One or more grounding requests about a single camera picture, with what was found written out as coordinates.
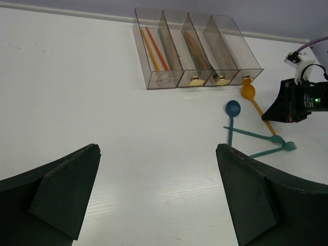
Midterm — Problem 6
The teal fork lower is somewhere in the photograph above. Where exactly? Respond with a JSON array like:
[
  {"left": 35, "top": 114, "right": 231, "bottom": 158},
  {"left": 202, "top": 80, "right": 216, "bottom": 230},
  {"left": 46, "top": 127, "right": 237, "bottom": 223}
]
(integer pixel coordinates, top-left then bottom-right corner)
[{"left": 250, "top": 141, "right": 297, "bottom": 158}]

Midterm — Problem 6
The blue spoon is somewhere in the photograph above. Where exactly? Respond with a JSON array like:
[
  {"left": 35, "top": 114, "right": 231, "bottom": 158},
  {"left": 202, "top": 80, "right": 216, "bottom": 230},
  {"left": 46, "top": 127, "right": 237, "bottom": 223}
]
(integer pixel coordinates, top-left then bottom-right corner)
[{"left": 225, "top": 100, "right": 241, "bottom": 146}]

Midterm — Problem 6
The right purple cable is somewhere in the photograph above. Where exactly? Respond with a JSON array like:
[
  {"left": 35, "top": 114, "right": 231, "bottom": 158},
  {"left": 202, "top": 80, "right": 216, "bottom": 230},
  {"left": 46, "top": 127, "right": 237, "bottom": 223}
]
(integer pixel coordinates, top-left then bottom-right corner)
[{"left": 297, "top": 37, "right": 328, "bottom": 54}]

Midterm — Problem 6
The yellow orange chopstick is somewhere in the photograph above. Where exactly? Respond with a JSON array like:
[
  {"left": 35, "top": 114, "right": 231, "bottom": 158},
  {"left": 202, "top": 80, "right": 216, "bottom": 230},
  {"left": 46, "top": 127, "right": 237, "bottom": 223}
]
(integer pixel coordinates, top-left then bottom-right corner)
[{"left": 141, "top": 27, "right": 160, "bottom": 71}]

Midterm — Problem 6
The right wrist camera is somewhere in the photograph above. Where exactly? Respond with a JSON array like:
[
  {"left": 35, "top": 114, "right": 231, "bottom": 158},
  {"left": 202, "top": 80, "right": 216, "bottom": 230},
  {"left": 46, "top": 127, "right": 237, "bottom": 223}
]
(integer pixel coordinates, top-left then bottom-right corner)
[{"left": 281, "top": 51, "right": 327, "bottom": 87}]

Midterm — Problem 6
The teal fork upper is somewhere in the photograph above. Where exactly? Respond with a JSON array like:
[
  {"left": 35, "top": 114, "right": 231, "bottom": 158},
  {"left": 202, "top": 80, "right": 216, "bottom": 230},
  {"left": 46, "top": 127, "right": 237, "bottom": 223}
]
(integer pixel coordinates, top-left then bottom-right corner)
[{"left": 232, "top": 128, "right": 285, "bottom": 145}]

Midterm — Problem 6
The teal fork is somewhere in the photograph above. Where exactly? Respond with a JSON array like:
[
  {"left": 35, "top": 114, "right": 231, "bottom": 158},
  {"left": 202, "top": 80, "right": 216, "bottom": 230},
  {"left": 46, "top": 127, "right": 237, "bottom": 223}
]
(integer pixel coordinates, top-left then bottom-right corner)
[
  {"left": 232, "top": 128, "right": 285, "bottom": 145},
  {"left": 250, "top": 141, "right": 297, "bottom": 158}
]

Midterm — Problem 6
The orange chopstick long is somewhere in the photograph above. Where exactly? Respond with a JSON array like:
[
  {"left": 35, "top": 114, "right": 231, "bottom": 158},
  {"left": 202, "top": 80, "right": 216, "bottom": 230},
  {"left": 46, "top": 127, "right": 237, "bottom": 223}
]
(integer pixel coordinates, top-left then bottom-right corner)
[{"left": 146, "top": 27, "right": 169, "bottom": 71}]

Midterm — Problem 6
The orange chopstick short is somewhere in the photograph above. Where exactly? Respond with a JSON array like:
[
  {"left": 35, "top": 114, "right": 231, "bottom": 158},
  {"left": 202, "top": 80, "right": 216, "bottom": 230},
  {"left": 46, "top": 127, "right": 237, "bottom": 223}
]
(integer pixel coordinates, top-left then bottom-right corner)
[{"left": 187, "top": 32, "right": 216, "bottom": 84}]

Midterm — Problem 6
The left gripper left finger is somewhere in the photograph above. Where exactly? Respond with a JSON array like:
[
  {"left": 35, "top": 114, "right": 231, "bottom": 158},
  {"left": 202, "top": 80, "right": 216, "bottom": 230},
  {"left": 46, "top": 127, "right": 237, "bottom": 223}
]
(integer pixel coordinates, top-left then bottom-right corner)
[{"left": 1, "top": 143, "right": 100, "bottom": 245}]

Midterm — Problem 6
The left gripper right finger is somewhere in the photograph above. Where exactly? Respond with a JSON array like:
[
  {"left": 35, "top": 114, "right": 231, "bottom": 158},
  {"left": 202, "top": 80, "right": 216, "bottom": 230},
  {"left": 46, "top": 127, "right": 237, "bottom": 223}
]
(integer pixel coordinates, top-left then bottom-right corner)
[{"left": 216, "top": 144, "right": 327, "bottom": 245}]

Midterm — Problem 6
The yellow orange spoon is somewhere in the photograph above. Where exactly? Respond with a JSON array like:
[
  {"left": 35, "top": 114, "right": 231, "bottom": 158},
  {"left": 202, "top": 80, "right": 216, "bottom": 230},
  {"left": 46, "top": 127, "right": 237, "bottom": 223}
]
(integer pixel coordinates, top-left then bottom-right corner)
[{"left": 241, "top": 84, "right": 277, "bottom": 135}]

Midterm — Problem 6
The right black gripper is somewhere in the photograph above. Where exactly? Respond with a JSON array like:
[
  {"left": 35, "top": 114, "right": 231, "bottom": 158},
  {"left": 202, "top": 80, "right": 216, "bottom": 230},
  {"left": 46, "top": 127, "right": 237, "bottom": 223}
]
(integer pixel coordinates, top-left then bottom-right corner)
[{"left": 261, "top": 79, "right": 327, "bottom": 122}]

